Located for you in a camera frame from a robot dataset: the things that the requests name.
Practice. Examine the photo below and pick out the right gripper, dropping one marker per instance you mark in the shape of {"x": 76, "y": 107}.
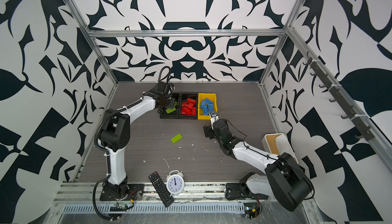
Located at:
{"x": 207, "y": 130}

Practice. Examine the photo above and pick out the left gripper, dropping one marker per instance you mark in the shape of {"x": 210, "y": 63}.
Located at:
{"x": 172, "y": 103}

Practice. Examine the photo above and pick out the lone green lego brick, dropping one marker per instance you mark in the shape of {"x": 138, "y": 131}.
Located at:
{"x": 169, "y": 111}

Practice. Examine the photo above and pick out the blue lego brick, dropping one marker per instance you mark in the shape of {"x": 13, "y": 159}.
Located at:
{"x": 211, "y": 107}
{"x": 202, "y": 104}
{"x": 205, "y": 109}
{"x": 208, "y": 102}

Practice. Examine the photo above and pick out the red lego brick cluster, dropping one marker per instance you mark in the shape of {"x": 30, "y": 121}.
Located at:
{"x": 191, "y": 101}

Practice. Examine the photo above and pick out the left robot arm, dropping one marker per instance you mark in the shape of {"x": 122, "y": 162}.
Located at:
{"x": 113, "y": 133}

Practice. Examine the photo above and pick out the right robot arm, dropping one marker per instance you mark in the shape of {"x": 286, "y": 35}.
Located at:
{"x": 285, "y": 179}

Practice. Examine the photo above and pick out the black middle bin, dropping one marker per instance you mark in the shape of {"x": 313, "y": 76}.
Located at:
{"x": 183, "y": 98}

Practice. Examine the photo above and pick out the black bin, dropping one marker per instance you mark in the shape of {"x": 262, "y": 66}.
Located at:
{"x": 183, "y": 98}
{"x": 174, "y": 115}

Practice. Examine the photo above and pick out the black left bin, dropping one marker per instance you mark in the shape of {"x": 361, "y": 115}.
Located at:
{"x": 174, "y": 115}

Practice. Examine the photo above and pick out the yellow bin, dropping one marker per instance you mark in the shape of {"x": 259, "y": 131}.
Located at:
{"x": 202, "y": 96}

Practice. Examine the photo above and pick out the green lego brick flat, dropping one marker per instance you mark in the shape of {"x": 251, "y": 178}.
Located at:
{"x": 176, "y": 138}

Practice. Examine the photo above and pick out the white wooden-top tray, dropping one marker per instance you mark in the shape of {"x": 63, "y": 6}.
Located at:
{"x": 278, "y": 144}

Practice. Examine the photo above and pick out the white twin-bell alarm clock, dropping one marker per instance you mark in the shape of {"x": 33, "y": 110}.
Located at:
{"x": 175, "y": 182}

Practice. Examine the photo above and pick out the black remote control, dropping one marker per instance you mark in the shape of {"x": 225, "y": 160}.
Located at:
{"x": 161, "y": 189}

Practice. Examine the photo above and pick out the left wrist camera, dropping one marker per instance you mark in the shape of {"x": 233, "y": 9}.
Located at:
{"x": 164, "y": 88}

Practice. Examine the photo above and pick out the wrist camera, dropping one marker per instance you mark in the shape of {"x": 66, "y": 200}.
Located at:
{"x": 164, "y": 88}
{"x": 213, "y": 117}

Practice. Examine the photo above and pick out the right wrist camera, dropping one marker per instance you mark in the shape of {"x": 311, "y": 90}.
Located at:
{"x": 213, "y": 117}

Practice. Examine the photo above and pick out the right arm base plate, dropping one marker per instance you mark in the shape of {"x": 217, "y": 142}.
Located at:
{"x": 237, "y": 191}

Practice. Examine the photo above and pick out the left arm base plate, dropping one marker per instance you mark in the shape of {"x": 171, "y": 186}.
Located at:
{"x": 130, "y": 191}

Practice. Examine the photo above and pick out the white cable duct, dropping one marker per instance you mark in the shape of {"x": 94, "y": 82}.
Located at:
{"x": 151, "y": 208}

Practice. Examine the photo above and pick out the wall hook rail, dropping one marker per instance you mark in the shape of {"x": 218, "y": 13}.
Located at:
{"x": 341, "y": 97}

